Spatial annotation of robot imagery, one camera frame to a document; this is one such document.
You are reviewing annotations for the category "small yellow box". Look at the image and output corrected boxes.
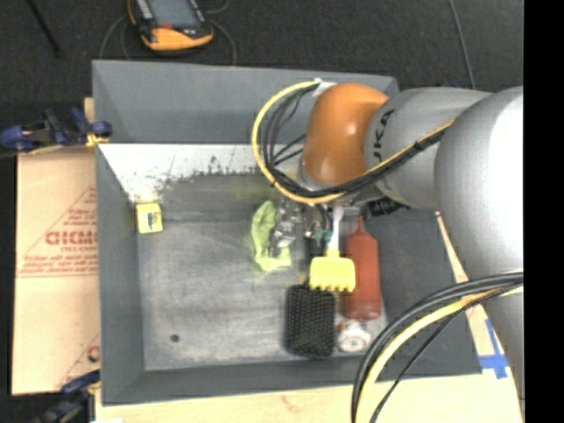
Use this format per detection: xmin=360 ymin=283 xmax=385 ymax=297
xmin=135 ymin=202 xmax=165 ymax=234

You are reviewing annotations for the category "black mesh block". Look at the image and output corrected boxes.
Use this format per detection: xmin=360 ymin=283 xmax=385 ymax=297
xmin=284 ymin=283 xmax=338 ymax=360

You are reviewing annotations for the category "red-brown squeeze bottle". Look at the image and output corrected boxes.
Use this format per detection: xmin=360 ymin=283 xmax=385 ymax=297
xmin=344 ymin=216 xmax=382 ymax=323

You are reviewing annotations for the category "brown cardboard board red print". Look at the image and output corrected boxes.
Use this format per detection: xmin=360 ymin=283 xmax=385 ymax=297
xmin=11 ymin=146 xmax=101 ymax=396

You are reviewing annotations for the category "yellow brush with white handle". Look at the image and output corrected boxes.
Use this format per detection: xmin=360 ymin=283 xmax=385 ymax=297
xmin=308 ymin=208 xmax=357 ymax=293

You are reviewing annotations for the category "grey metal bin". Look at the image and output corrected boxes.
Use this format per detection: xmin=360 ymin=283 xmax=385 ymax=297
xmin=91 ymin=59 xmax=484 ymax=407

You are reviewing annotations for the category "black cylinder on white bracket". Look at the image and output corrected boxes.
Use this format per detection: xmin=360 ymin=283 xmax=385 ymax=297
xmin=367 ymin=197 xmax=400 ymax=217

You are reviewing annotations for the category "white round thing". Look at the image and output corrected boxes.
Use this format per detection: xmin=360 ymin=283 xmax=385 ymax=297
xmin=336 ymin=319 xmax=372 ymax=353

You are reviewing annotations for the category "lime green cloth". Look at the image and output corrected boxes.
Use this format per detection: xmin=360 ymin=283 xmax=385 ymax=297
xmin=249 ymin=199 xmax=293 ymax=274

